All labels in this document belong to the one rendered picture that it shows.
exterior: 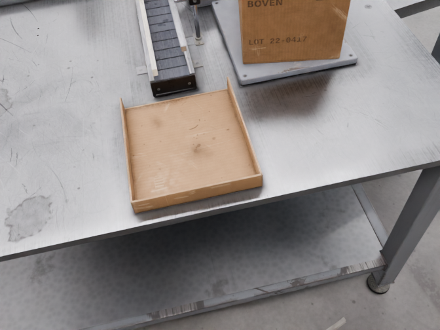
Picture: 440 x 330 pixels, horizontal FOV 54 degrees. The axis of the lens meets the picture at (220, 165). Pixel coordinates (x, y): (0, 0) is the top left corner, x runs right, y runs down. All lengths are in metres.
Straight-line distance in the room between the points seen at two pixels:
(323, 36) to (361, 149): 0.29
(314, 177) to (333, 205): 0.71
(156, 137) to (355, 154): 0.43
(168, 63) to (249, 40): 0.20
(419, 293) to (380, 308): 0.16
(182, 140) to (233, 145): 0.11
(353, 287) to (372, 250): 0.23
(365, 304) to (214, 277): 0.57
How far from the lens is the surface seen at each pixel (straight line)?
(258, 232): 1.53
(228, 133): 0.97
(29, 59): 1.32
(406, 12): 1.43
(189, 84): 1.07
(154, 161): 0.94
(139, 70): 1.16
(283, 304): 1.65
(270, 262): 1.47
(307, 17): 1.05
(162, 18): 1.25
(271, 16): 1.04
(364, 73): 1.14
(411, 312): 1.74
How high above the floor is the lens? 1.55
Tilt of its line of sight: 52 degrees down
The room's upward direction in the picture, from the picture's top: 6 degrees counter-clockwise
